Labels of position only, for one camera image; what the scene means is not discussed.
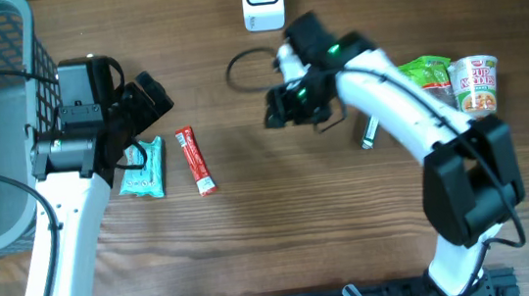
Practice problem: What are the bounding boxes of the teal snack packet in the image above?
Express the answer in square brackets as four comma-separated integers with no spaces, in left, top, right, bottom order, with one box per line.
[120,136,165,198]

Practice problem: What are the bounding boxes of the red snack bar wrapper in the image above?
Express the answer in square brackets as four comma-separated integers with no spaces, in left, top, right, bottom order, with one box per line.
[175,125,217,196]

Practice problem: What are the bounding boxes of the green haribo candy bag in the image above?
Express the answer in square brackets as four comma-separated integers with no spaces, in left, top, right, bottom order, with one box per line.
[398,55,457,109]

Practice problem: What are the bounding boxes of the cup noodles container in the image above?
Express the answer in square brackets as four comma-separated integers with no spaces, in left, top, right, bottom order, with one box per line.
[448,55,498,119]

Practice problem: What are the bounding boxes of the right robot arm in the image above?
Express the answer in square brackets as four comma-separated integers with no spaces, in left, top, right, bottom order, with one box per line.
[264,12,526,296]

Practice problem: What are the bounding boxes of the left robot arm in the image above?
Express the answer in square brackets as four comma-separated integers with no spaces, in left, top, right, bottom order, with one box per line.
[24,56,173,296]

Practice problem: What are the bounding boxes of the white barcode scanner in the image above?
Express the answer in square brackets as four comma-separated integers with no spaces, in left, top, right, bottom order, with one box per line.
[242,0,286,32]

